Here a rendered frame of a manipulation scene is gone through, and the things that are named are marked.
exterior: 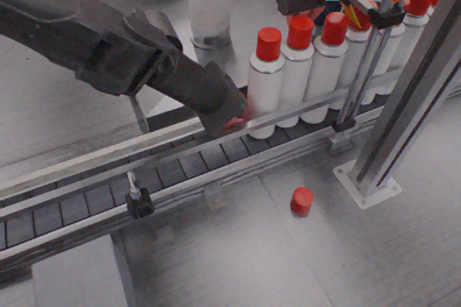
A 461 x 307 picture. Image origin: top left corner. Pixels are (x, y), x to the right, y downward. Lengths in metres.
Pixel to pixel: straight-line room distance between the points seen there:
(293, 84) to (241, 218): 0.23
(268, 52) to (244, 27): 0.37
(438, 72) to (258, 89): 0.23
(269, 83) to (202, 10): 0.27
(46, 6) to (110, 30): 0.06
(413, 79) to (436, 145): 0.31
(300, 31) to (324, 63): 0.07
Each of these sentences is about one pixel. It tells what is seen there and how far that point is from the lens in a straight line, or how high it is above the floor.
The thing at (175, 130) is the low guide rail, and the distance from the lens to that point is 0.59.
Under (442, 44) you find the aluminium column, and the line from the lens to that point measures 0.46.
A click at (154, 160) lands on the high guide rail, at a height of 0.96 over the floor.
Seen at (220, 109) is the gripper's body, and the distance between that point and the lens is 0.49.
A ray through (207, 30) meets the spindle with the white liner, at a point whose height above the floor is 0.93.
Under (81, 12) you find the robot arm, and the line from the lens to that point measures 0.37.
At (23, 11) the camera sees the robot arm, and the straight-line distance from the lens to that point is 0.36.
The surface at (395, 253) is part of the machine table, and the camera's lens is 0.63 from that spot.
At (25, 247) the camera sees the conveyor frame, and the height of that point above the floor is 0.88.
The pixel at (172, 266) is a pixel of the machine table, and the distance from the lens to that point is 0.58.
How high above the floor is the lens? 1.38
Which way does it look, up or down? 52 degrees down
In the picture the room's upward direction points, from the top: straight up
